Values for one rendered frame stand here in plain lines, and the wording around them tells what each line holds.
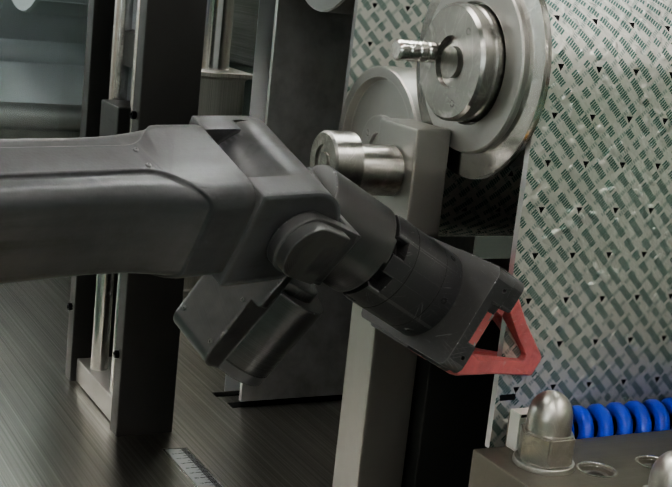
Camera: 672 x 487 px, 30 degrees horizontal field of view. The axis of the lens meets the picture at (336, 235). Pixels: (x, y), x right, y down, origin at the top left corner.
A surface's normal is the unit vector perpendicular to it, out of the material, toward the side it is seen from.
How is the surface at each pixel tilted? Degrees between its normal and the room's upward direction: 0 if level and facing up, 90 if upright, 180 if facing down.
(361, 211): 64
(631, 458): 0
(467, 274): 60
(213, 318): 75
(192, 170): 27
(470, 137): 90
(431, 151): 90
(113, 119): 90
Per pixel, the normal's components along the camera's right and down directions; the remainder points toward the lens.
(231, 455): 0.11, -0.97
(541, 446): -0.54, 0.11
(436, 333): -0.72, -0.48
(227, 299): -0.55, -0.15
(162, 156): 0.41, -0.77
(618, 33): 0.45, -0.21
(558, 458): 0.45, 0.23
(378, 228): 0.66, -0.22
